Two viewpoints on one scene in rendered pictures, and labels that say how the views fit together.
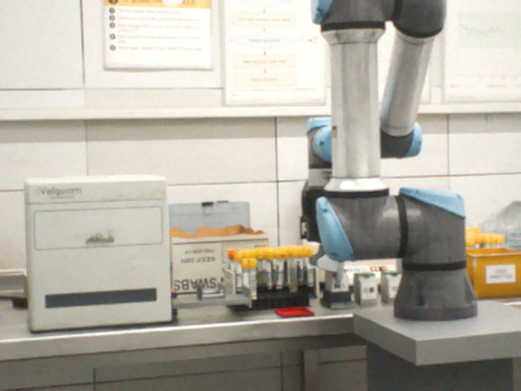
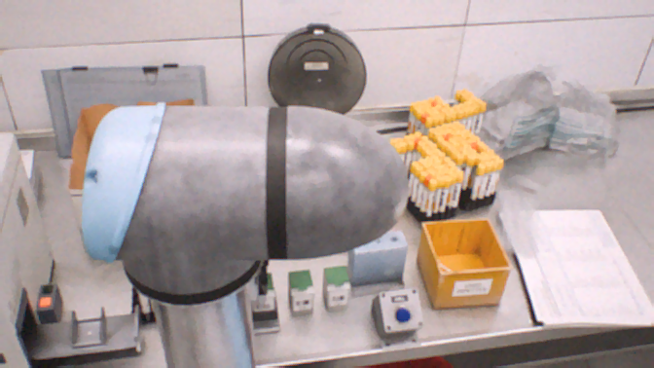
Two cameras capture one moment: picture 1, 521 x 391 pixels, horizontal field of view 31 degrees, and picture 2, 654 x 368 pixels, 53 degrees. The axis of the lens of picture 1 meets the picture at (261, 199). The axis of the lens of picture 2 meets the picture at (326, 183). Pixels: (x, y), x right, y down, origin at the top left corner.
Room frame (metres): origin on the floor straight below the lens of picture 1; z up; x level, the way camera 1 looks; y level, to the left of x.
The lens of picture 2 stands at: (1.30, -0.29, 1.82)
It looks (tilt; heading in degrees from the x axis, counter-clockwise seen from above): 40 degrees down; 2
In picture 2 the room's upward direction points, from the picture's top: 3 degrees clockwise
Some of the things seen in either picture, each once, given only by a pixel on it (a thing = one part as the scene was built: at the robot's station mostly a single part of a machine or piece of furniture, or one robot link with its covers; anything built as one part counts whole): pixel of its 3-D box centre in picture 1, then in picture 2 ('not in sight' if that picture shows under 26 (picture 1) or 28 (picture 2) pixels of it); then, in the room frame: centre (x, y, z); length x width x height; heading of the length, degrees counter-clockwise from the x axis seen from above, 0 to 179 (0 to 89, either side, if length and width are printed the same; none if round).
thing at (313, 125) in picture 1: (325, 142); not in sight; (2.06, -0.14, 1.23); 0.09 x 0.08 x 0.11; 5
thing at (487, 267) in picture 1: (487, 272); (461, 263); (2.19, -0.52, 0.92); 0.13 x 0.13 x 0.10; 12
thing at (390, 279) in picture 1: (392, 286); (336, 287); (2.11, -0.29, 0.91); 0.05 x 0.04 x 0.07; 15
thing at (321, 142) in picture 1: (340, 142); not in sight; (1.97, -0.17, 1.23); 0.11 x 0.11 x 0.08; 5
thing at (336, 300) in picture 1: (337, 297); (262, 307); (2.07, -0.16, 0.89); 0.09 x 0.05 x 0.04; 14
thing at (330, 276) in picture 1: (336, 285); (262, 296); (2.07, -0.16, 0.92); 0.05 x 0.04 x 0.06; 14
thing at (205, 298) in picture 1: (200, 296); (75, 333); (1.96, 0.13, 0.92); 0.21 x 0.07 x 0.05; 105
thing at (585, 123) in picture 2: not in sight; (583, 113); (2.71, -0.87, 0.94); 0.20 x 0.17 x 0.14; 76
